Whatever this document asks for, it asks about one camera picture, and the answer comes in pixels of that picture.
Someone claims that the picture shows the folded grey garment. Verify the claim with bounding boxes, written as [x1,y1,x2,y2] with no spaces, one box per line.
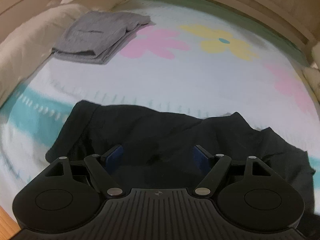
[52,11,151,64]

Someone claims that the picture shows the floral bed blanket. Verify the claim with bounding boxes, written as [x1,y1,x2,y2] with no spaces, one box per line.
[1,0,319,214]

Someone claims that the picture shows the floral folded quilt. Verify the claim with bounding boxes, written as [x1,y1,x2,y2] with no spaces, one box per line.
[302,67,320,102]

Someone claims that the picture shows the black track pants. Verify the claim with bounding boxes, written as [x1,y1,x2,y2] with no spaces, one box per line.
[46,101,315,213]

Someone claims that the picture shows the beige long pillow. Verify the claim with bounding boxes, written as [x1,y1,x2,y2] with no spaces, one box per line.
[1,4,89,105]

